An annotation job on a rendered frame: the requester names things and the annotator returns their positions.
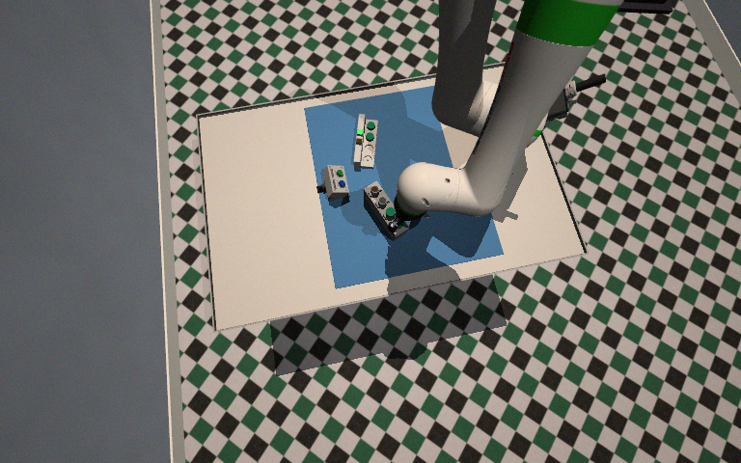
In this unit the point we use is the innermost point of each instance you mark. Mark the small sloping desk with blue and green keys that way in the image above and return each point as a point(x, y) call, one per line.
point(335, 183)

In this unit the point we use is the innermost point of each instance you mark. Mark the blue flat mat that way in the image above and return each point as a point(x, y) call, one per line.
point(360, 248)

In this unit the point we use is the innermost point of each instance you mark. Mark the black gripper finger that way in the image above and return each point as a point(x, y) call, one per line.
point(393, 225)

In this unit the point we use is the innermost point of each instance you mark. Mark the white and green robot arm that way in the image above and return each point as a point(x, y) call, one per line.
point(551, 40)

